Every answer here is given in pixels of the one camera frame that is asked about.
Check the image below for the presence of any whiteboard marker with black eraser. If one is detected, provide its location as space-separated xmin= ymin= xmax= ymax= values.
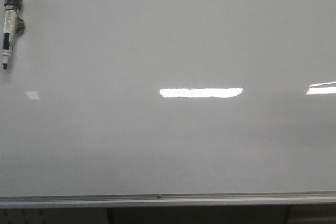
xmin=1 ymin=0 xmax=26 ymax=70

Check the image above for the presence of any large white whiteboard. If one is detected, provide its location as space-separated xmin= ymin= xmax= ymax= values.
xmin=1 ymin=0 xmax=335 ymax=197

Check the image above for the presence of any aluminium whiteboard tray rail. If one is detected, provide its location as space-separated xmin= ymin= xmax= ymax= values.
xmin=1 ymin=191 xmax=335 ymax=209

